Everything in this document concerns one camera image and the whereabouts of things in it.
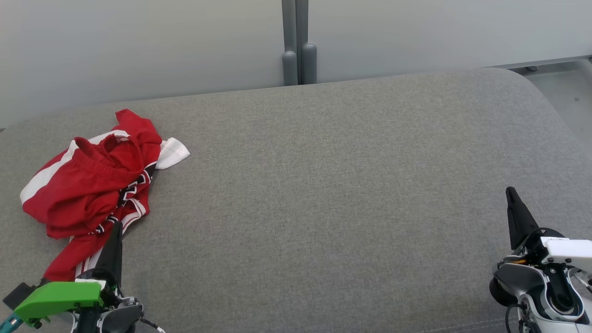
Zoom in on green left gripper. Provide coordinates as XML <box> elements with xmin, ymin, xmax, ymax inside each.
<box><xmin>14</xmin><ymin>221</ymin><xmax>124</xmax><ymax>327</ymax></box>

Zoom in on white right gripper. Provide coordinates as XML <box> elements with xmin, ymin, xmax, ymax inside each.
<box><xmin>506</xmin><ymin>186</ymin><xmax>592</xmax><ymax>262</ymax></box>

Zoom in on red shorts with white stripes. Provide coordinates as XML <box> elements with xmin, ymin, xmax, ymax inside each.
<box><xmin>20</xmin><ymin>134</ymin><xmax>160</xmax><ymax>240</ymax></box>

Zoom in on red Bulls 23 jersey shirt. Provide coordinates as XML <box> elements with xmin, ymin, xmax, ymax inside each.
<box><xmin>44</xmin><ymin>109</ymin><xmax>191</xmax><ymax>284</ymax></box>

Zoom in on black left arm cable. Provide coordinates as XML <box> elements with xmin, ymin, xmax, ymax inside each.
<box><xmin>139</xmin><ymin>317</ymin><xmax>166</xmax><ymax>333</ymax></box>

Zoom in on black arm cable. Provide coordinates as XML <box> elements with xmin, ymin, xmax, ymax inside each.
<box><xmin>505</xmin><ymin>303</ymin><xmax>525</xmax><ymax>333</ymax></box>
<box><xmin>139</xmin><ymin>317</ymin><xmax>166</xmax><ymax>333</ymax></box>

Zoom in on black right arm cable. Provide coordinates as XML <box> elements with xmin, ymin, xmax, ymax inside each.
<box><xmin>505</xmin><ymin>303</ymin><xmax>525</xmax><ymax>333</ymax></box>

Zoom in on teal left camera connector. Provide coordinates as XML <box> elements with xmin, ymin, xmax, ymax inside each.
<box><xmin>0</xmin><ymin>312</ymin><xmax>24</xmax><ymax>333</ymax></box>

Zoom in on grey glass wall frame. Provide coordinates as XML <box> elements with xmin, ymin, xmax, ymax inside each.
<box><xmin>506</xmin><ymin>55</ymin><xmax>592</xmax><ymax>72</ymax></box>

